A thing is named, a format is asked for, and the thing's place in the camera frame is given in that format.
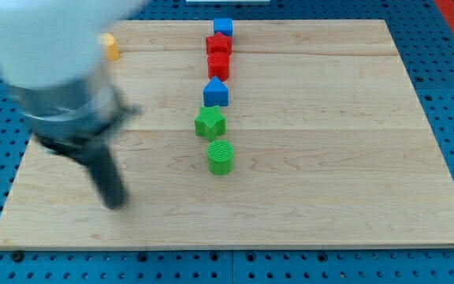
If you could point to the light wooden board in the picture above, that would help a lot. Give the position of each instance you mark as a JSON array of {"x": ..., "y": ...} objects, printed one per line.
[{"x": 332, "y": 149}]

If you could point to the yellow block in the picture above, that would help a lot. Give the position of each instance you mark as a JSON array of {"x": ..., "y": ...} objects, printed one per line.
[{"x": 109, "y": 46}]

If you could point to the green cylinder block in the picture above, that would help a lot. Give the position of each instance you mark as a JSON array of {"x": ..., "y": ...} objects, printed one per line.
[{"x": 220, "y": 154}]

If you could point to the blue cube block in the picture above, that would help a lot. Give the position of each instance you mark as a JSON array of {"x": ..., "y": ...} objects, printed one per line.
[{"x": 223, "y": 25}]

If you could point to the red star block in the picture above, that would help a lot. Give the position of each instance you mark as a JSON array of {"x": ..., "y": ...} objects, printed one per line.
[{"x": 219, "y": 43}]

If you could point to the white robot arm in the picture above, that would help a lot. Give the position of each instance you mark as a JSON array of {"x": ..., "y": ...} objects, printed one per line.
[{"x": 54, "y": 65}]

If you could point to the blue pentagon block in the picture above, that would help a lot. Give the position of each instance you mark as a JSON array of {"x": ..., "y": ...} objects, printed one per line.
[{"x": 215, "y": 93}]

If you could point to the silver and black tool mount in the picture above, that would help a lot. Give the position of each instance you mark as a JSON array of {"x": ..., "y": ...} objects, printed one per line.
[{"x": 77, "y": 118}]

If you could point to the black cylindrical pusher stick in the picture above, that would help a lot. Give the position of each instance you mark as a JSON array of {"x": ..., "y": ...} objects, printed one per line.
[{"x": 104, "y": 174}]

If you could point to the green star block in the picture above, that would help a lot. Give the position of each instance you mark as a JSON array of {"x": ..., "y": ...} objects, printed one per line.
[{"x": 210, "y": 122}]

